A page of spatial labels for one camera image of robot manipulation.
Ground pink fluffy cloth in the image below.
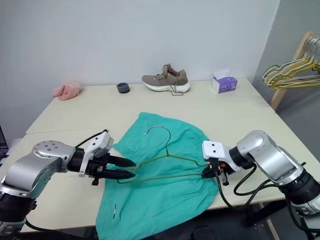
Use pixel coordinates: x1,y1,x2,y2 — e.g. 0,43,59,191
51,80,84,102

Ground green shorts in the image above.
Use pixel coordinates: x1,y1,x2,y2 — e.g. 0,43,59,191
95,111,220,240

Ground white plastic-coated hanger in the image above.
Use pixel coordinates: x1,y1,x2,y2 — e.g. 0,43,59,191
262,34,320,86

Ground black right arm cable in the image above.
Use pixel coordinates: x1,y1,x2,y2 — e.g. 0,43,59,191
215,160,285,209

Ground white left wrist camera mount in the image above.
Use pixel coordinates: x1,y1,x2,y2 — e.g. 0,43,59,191
78,131,115,178

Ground wooden clothes rack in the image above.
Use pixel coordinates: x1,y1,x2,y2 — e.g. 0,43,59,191
269,31,320,112

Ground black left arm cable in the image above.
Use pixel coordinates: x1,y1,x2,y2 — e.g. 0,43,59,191
74,128,110,150

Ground purple tissue box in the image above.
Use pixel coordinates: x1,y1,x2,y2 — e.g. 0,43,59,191
211,69,239,95

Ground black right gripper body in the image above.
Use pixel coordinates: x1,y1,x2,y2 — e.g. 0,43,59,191
208,157,232,186

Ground brown sneaker with white sole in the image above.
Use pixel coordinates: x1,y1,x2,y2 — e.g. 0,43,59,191
141,63,192,97

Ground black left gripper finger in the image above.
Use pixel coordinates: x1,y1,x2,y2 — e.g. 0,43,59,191
106,155,138,168
103,169,137,180

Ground yellow plastic-coated hanger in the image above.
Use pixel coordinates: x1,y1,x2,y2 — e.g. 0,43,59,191
264,56,320,89

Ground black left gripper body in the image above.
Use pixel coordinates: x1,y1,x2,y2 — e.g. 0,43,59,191
86,152,111,186

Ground green plastic-coated hanger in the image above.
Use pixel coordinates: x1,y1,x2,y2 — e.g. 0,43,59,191
266,62,320,90

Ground black table frame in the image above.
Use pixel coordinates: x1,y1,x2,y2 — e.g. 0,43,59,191
239,199,297,229

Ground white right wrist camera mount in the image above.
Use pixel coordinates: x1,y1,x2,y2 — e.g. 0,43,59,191
201,140,243,173

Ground olive wire hanger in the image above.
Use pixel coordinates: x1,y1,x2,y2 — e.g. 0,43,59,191
117,125,213,186

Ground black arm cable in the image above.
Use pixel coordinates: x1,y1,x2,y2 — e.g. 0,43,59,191
74,128,110,150
215,160,285,209

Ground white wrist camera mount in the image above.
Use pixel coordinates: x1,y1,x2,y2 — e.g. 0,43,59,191
201,140,243,173
78,131,115,178

